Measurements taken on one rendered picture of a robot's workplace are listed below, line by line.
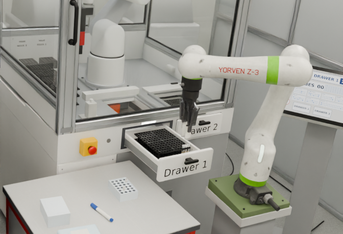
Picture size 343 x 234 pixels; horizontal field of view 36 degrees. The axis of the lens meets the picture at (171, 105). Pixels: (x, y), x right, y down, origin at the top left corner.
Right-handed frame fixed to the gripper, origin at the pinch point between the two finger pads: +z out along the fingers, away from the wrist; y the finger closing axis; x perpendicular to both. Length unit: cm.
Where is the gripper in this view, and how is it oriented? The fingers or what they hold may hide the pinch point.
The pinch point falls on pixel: (186, 130)
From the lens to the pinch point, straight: 241.8
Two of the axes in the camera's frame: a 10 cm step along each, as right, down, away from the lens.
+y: 5.5, 3.4, -7.6
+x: 8.3, -1.2, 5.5
